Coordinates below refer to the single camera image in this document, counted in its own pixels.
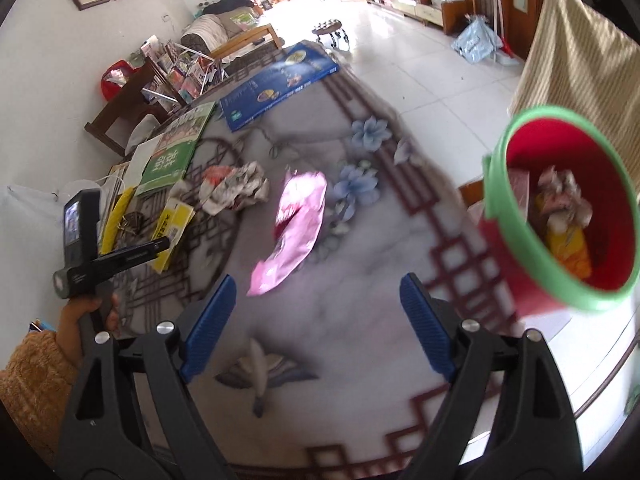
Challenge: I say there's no magazine rack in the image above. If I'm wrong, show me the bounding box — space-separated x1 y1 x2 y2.
127 35 223 106

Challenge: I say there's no crumpled printed wrapper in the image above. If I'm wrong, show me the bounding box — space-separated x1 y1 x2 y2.
199 161 271 216

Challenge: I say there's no yellow packet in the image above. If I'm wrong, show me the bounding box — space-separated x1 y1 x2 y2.
97 186 137 256

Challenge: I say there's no red bucket with green rim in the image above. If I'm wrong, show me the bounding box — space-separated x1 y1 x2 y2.
481 105 640 318

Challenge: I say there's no person's left hand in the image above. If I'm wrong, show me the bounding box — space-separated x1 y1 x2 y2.
56 292 122 372

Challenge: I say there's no blue plastic bag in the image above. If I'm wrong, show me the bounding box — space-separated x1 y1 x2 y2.
451 15 506 63

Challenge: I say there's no crumpled pale wrapper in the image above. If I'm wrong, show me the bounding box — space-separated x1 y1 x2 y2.
537 166 593 233

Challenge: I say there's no dark wooden side table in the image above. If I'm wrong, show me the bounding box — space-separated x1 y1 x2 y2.
84 57 171 157

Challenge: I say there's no dark cloth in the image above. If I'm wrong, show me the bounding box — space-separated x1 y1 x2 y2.
200 0 256 16

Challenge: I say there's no wooden sofa with striped cushion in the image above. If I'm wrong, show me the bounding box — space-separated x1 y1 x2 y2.
180 5 286 61

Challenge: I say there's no blue book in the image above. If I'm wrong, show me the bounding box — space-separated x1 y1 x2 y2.
219 42 340 132

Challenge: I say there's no beige checked cloth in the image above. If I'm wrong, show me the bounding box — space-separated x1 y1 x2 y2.
507 0 640 196

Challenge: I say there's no white notebook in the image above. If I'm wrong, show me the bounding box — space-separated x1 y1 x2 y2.
107 137 166 186

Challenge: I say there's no green book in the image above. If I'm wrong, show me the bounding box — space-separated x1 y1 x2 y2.
134 101 218 197

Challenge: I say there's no yellow box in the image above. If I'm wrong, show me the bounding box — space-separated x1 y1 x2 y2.
150 197 196 273

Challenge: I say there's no small round stool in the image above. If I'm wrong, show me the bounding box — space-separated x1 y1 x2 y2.
312 19 351 52

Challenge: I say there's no pink box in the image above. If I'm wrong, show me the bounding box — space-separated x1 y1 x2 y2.
509 169 531 226

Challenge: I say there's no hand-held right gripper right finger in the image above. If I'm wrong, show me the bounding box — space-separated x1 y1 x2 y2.
399 272 590 480

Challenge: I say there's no pink snack packet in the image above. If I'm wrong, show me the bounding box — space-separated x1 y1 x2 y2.
246 170 328 297

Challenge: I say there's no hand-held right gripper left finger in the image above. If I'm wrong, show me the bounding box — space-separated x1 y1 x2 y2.
56 274 238 480

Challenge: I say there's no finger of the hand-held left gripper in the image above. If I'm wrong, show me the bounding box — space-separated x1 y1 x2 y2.
97 237 172 275

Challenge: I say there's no orange snack packet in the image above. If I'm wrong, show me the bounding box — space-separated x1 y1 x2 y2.
535 195 593 278

